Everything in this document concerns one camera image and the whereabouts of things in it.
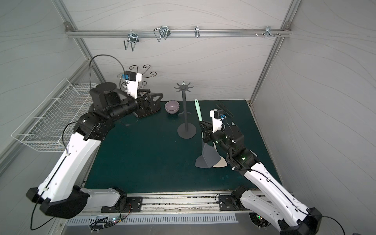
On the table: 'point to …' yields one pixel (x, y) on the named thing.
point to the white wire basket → (50, 127)
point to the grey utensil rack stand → (186, 130)
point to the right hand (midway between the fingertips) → (201, 123)
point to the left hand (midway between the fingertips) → (152, 95)
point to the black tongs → (224, 109)
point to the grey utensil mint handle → (205, 146)
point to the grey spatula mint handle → (207, 159)
